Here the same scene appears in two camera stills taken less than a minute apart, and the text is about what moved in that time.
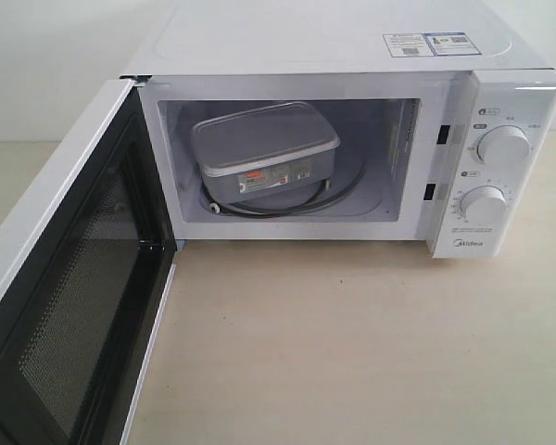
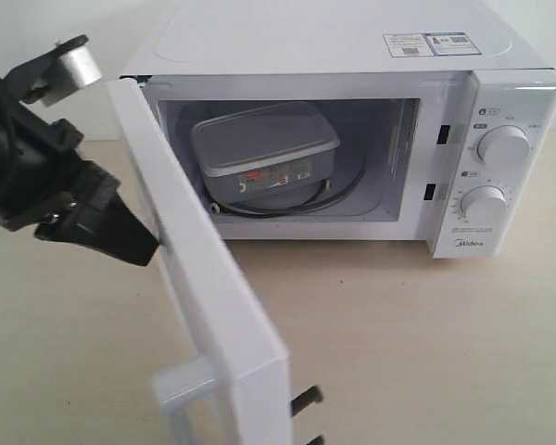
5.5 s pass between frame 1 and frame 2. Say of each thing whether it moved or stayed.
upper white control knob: stayed
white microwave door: moved
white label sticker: stayed
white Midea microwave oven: stayed
